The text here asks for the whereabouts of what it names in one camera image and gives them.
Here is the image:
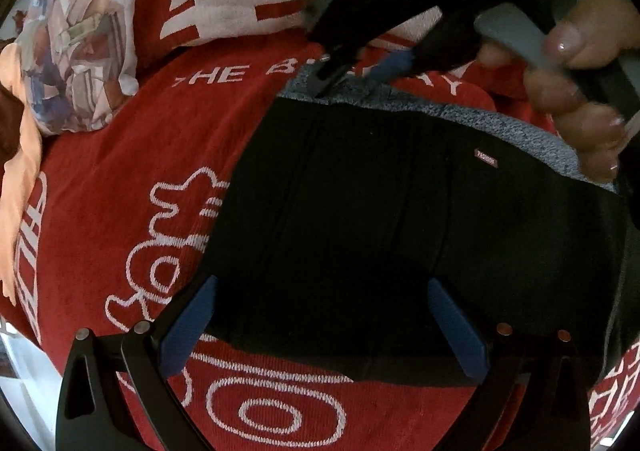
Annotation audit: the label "person's right hand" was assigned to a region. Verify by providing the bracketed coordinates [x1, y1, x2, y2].
[475, 0, 640, 183]

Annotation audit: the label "brown cloth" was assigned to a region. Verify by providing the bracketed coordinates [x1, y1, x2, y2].
[0, 85, 27, 164]

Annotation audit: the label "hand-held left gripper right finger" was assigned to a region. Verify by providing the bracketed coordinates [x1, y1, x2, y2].
[427, 277, 593, 451]

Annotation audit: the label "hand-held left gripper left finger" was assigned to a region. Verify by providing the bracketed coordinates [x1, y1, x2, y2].
[55, 275, 221, 451]

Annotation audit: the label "red printed blanket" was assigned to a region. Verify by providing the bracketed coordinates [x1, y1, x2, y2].
[0, 21, 640, 451]

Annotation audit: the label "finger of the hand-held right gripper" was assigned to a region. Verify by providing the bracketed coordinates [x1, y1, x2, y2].
[311, 28, 373, 98]
[371, 6, 483, 83]

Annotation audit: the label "black pants with grey lining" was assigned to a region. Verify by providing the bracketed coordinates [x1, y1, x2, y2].
[202, 81, 632, 388]

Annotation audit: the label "peach cloth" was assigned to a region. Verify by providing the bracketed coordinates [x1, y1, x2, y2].
[0, 42, 47, 304]

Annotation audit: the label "pale cartoon printed pillow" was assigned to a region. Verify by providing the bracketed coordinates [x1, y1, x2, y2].
[17, 0, 142, 137]

